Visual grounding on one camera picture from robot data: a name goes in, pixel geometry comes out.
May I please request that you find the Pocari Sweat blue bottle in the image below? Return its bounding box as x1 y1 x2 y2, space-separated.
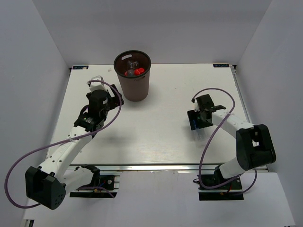
193 120 208 142

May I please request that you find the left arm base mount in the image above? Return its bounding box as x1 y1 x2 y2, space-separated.
70 165 120 199

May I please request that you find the small red-cap bottle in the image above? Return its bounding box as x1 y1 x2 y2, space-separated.
125 69 136 77

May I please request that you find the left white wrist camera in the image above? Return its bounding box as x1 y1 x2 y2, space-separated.
87 75 107 92

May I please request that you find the clear bottle blue label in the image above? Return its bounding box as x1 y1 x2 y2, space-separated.
127 61 139 70

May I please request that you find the left blue table sticker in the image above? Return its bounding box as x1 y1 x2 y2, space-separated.
72 65 89 70

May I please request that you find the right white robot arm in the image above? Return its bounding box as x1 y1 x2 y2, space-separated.
187 94 276 190

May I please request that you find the right blue table sticker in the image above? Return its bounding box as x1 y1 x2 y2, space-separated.
213 63 230 68

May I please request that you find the purple cable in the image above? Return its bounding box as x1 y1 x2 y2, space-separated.
191 87 258 196
4 80 123 209

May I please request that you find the clear bottle red label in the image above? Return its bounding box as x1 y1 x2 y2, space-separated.
134 68 145 76

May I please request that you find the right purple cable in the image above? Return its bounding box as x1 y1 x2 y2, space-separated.
191 87 258 196

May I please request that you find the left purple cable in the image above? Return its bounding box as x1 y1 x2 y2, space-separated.
4 80 123 209

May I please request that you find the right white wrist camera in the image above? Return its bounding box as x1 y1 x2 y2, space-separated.
191 98 201 112

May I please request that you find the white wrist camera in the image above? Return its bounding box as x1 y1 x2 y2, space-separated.
87 75 107 92
191 98 201 112

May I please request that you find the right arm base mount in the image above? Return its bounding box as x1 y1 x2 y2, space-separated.
193 174 244 201

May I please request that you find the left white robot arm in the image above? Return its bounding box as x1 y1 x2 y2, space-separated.
25 80 124 210

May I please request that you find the brown plastic waste bin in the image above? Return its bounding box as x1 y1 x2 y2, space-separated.
114 50 151 102

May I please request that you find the blue table sticker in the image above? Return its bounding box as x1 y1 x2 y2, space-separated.
72 65 89 70
213 63 230 68

